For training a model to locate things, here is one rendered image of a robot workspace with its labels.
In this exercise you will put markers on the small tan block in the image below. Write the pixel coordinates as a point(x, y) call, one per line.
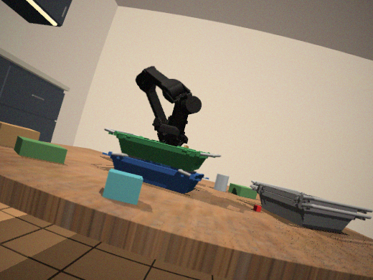
point(9, 133)

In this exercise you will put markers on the teal block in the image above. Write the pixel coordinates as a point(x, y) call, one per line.
point(123, 186)

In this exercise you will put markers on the blue plastic tray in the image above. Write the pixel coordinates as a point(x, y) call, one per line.
point(157, 174)

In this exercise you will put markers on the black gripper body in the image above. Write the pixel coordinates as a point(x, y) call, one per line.
point(176, 127)

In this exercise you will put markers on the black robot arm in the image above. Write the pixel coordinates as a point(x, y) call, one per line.
point(173, 90)

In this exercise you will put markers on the small red block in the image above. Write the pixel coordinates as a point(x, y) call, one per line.
point(257, 208)

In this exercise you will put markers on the white cylinder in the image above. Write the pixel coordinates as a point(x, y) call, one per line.
point(221, 182)

